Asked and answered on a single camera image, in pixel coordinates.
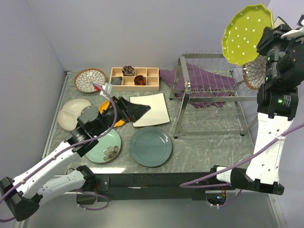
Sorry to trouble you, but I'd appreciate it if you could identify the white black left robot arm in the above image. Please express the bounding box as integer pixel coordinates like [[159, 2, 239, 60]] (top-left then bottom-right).
[[0, 96, 150, 221]]

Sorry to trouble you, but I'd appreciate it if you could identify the brown rimmed plate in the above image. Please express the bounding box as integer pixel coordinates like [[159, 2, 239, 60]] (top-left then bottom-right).
[[243, 55, 266, 90]]

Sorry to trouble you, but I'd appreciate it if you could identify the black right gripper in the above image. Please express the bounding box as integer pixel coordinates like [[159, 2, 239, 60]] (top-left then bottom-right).
[[256, 23, 304, 84]]

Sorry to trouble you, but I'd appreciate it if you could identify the wooden compartment tray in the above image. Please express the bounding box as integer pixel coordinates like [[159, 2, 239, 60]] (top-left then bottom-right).
[[110, 67, 160, 92]]

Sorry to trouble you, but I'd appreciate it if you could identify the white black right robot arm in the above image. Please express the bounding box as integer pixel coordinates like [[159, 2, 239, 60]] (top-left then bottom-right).
[[208, 24, 304, 195]]

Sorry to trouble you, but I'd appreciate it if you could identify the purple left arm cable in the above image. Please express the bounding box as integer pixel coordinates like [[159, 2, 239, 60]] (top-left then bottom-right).
[[0, 82, 119, 221]]

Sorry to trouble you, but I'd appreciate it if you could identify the purple cloth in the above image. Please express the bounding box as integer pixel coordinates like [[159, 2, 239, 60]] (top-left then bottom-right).
[[159, 63, 236, 108]]

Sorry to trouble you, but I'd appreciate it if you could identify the teal round plate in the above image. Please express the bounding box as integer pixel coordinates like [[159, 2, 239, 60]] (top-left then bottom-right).
[[129, 126, 172, 168]]

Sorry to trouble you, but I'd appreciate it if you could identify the floral patterned round plate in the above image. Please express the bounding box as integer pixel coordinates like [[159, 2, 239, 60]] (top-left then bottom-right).
[[74, 68, 106, 93]]

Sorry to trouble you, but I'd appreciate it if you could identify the dark grey rolled fabric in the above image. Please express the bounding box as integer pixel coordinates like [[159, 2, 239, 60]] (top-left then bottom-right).
[[111, 77, 123, 86]]

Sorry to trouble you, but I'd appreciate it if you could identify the cream divided plate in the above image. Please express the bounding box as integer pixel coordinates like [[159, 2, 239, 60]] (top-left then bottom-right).
[[57, 99, 91, 131]]

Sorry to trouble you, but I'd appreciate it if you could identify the brown patterned rolled fabric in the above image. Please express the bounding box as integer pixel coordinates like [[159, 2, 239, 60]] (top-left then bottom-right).
[[122, 66, 135, 76]]

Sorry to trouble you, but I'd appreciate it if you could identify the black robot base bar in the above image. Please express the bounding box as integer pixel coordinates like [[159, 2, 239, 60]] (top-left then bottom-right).
[[81, 172, 224, 201]]

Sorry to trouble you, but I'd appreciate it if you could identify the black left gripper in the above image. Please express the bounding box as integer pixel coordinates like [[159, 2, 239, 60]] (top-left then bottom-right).
[[94, 95, 151, 136]]

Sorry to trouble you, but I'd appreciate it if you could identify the mint green flower plate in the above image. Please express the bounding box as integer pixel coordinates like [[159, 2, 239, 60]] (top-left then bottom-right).
[[85, 129, 121, 163]]

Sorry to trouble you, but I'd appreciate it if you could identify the steel dish rack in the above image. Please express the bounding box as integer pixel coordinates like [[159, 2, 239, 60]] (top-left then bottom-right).
[[169, 53, 257, 138]]

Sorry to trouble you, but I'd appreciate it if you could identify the white square plate black rim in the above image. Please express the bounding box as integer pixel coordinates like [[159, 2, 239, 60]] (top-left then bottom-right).
[[130, 93, 170, 127]]

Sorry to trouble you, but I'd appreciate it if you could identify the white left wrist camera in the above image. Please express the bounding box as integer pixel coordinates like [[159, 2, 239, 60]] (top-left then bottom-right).
[[94, 83, 112, 99]]

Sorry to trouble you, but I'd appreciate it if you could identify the green scalloped plate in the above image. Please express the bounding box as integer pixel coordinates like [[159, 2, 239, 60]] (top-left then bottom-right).
[[221, 4, 274, 66]]

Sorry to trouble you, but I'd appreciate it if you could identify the orange black rolled fabric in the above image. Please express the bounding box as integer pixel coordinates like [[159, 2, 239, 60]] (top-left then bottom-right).
[[134, 75, 146, 86]]

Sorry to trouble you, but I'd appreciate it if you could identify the yellow polka dot plate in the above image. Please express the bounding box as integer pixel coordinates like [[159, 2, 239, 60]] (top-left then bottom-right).
[[98, 100, 125, 128]]

